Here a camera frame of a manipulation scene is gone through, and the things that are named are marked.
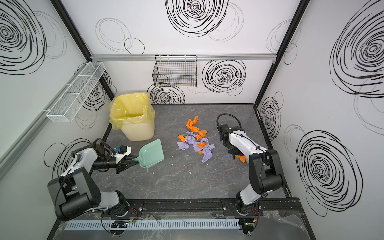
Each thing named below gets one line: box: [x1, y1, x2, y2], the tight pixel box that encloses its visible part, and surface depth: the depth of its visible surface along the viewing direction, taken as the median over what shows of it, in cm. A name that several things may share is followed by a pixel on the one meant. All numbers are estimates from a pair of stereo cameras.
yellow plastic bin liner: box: [109, 92, 155, 130], surface depth 92 cm
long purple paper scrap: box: [177, 142, 190, 150], surface depth 98 cm
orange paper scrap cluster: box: [185, 115, 208, 141], surface depth 107 cm
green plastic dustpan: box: [134, 138, 165, 168], surface depth 81 cm
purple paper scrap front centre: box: [202, 143, 215, 163], surface depth 94 cm
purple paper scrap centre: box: [193, 137, 210, 152], surface depth 98 cm
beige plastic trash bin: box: [121, 121, 155, 142], surface depth 93 cm
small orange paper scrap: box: [178, 134, 186, 143], surface depth 101 cm
